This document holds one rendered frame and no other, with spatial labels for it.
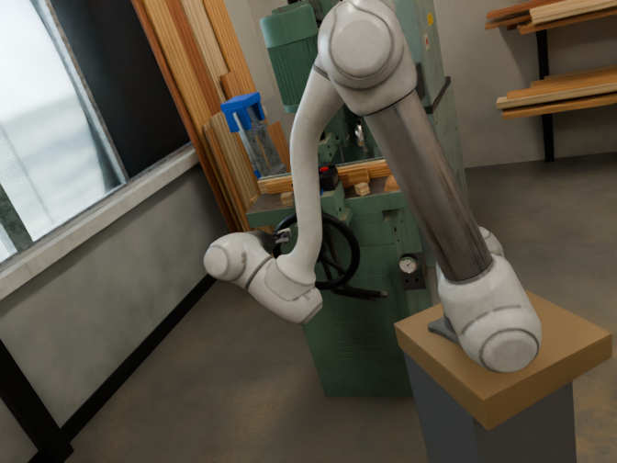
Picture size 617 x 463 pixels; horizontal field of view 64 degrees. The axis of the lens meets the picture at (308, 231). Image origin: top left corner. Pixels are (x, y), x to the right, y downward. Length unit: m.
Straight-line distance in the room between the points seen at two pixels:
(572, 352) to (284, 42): 1.17
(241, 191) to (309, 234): 2.15
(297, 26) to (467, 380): 1.12
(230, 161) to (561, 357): 2.36
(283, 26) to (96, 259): 1.61
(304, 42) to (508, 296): 1.02
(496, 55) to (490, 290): 3.05
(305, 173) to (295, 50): 0.67
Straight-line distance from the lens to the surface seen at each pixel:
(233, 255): 1.12
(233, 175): 3.19
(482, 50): 3.92
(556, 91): 3.53
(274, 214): 1.77
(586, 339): 1.33
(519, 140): 4.08
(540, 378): 1.25
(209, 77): 3.45
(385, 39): 0.80
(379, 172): 1.78
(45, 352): 2.60
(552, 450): 1.57
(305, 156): 1.06
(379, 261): 1.77
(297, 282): 1.11
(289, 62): 1.67
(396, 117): 0.87
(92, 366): 2.77
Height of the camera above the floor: 1.53
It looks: 25 degrees down
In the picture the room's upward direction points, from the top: 17 degrees counter-clockwise
